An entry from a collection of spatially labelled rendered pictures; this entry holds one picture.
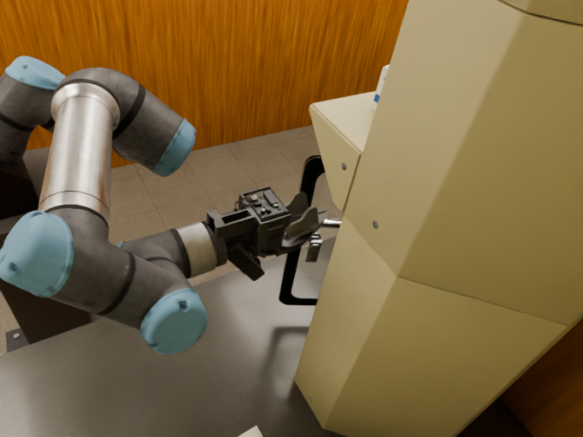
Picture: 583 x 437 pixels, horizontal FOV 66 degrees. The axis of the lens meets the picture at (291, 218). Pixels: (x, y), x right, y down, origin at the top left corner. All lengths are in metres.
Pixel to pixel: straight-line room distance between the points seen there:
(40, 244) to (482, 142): 0.40
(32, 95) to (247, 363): 0.76
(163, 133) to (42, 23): 1.67
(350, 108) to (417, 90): 0.17
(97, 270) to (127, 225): 2.05
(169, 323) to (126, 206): 2.14
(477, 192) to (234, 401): 0.65
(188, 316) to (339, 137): 0.27
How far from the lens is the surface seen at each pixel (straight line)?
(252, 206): 0.67
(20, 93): 1.19
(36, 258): 0.47
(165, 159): 0.84
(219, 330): 1.01
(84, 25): 2.47
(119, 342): 1.02
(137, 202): 2.66
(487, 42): 0.40
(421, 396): 0.76
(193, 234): 0.64
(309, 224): 0.73
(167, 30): 2.57
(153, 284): 0.52
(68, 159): 0.60
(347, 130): 0.56
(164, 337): 0.53
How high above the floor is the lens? 1.81
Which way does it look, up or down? 44 degrees down
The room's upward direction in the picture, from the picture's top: 11 degrees clockwise
